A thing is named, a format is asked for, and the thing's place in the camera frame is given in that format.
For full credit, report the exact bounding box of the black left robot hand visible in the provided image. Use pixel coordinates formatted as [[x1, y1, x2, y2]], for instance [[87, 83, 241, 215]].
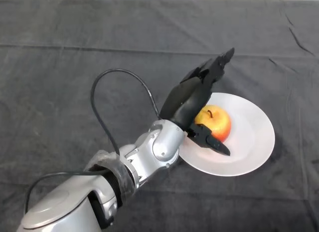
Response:
[[159, 47, 236, 157]]

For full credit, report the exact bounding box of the red yellow apple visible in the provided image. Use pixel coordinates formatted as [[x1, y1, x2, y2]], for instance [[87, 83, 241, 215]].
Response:
[[194, 105, 232, 144]]

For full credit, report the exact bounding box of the white round plate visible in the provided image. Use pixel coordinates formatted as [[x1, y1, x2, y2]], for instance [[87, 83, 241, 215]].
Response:
[[177, 92, 276, 178]]

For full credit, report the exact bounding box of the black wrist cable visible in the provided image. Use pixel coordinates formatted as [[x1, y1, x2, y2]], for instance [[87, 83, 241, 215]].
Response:
[[24, 68, 161, 216]]

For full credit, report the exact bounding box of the black table cloth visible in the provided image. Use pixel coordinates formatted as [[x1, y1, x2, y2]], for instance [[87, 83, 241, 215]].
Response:
[[0, 0, 319, 232]]

